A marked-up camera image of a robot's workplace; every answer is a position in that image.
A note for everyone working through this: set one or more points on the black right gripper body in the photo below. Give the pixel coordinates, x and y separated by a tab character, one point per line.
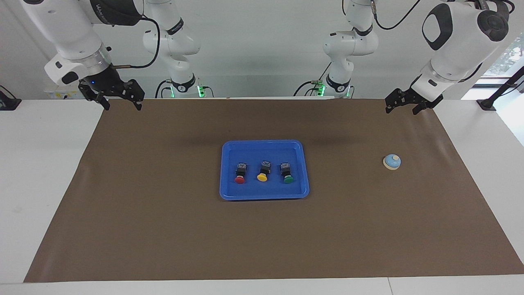
108	84

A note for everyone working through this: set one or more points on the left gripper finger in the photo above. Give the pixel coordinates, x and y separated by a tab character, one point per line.
423	106
396	99

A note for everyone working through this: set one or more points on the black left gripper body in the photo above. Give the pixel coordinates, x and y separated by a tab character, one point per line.
412	97

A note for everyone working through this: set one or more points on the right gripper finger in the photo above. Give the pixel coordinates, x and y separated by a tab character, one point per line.
91	94
136	92

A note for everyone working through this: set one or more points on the light blue call bell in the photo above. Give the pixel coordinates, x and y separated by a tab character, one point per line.
391	162

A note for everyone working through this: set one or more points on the green push button switch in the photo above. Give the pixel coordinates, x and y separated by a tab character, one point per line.
288	179

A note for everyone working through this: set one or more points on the red push button switch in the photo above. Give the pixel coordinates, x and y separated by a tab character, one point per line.
240	179

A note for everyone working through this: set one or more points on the yellow push button switch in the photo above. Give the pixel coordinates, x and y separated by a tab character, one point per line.
262	177

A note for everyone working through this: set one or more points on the blue plastic tray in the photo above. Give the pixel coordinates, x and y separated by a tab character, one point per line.
262	192

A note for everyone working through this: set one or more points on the white box with yellow labels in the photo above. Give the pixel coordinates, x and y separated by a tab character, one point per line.
61	95

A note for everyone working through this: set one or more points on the window with green foliage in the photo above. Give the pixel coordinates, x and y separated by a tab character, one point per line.
507	57

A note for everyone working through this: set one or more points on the brown table mat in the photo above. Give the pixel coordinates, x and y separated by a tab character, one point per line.
262	237

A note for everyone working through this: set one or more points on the black table clamp mount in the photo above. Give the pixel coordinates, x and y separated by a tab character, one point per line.
8	104

